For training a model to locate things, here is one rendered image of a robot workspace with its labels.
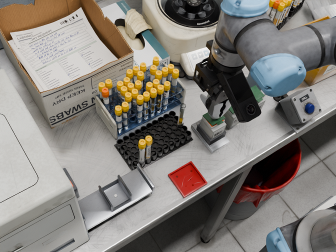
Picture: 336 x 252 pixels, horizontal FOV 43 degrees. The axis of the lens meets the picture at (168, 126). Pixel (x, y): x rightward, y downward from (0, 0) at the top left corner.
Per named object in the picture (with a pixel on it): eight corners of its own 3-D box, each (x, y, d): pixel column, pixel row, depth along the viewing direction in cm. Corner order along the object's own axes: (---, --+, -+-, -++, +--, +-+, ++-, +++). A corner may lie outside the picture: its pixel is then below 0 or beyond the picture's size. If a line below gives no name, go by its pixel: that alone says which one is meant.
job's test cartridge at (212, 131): (209, 143, 103) (213, 130, 98) (198, 129, 105) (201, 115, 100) (222, 136, 105) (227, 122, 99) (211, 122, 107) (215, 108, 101)
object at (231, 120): (229, 130, 108) (234, 115, 102) (218, 116, 109) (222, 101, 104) (241, 123, 109) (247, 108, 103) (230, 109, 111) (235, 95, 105)
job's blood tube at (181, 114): (178, 130, 106) (182, 109, 97) (175, 127, 106) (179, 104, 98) (182, 128, 106) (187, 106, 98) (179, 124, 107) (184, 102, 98)
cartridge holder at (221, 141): (211, 154, 104) (214, 147, 101) (190, 127, 107) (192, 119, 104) (228, 144, 105) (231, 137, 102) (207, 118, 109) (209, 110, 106)
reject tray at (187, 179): (183, 198, 97) (184, 197, 96) (167, 175, 100) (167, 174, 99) (207, 184, 99) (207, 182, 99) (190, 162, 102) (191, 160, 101)
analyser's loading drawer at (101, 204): (71, 242, 88) (68, 234, 84) (57, 216, 91) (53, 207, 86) (154, 193, 95) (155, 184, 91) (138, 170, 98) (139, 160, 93)
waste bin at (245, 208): (220, 248, 180) (244, 212, 142) (172, 181, 194) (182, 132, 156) (285, 203, 193) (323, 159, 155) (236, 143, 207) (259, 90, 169)
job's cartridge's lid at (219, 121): (214, 128, 98) (214, 127, 97) (202, 116, 100) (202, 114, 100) (227, 121, 99) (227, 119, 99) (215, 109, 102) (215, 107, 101)
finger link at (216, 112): (203, 103, 101) (209, 80, 93) (218, 121, 99) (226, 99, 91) (193, 109, 100) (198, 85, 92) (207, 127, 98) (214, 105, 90)
